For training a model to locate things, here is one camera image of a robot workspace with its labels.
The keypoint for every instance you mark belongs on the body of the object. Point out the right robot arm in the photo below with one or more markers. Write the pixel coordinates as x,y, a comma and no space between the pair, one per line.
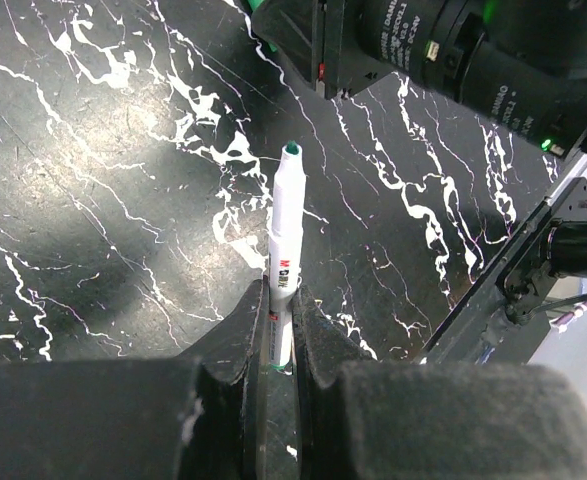
520,64

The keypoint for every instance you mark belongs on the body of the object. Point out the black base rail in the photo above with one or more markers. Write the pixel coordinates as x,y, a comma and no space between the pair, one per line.
499,303

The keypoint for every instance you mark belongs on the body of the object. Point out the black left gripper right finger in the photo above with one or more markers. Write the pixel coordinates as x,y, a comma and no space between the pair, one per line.
359,418

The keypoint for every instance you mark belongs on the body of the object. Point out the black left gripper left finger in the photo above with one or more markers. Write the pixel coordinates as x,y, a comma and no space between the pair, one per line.
198,415

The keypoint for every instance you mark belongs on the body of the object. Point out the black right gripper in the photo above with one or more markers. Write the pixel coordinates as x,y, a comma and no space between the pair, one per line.
363,41

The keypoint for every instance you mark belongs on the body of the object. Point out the white pen green end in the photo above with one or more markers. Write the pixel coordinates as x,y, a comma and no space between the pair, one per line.
285,245

